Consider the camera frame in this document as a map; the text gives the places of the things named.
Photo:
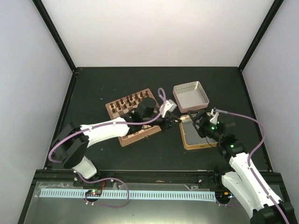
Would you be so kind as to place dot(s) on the small circuit board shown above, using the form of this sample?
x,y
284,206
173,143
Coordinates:
x,y
94,192
224,195

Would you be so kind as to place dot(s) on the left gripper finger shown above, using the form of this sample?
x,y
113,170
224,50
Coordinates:
x,y
171,124
174,118

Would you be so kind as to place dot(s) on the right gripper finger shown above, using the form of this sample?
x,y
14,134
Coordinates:
x,y
196,121
196,113

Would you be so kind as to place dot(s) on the right small circuit board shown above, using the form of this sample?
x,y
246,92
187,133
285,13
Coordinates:
x,y
224,195

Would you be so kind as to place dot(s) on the black mounting rail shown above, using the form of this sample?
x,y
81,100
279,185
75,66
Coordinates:
x,y
205,179

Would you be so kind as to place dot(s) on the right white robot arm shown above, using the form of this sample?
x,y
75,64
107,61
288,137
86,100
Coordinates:
x,y
241,178

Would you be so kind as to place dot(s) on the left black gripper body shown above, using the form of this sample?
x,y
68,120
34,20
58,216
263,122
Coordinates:
x,y
167,119

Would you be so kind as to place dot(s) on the left small circuit board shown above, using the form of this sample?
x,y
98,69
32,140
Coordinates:
x,y
94,192

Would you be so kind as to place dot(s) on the gold metal tin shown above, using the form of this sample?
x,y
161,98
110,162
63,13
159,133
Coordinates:
x,y
191,139

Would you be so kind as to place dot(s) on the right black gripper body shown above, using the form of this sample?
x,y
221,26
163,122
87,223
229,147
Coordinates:
x,y
207,129

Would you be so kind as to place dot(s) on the wooden chess board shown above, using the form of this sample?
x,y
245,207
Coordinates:
x,y
137,132

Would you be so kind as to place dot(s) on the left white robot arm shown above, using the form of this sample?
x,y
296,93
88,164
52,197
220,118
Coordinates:
x,y
70,146

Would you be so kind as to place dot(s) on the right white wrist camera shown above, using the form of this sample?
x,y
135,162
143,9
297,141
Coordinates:
x,y
214,116

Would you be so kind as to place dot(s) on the light blue cable duct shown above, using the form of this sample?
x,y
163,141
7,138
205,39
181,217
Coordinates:
x,y
132,194

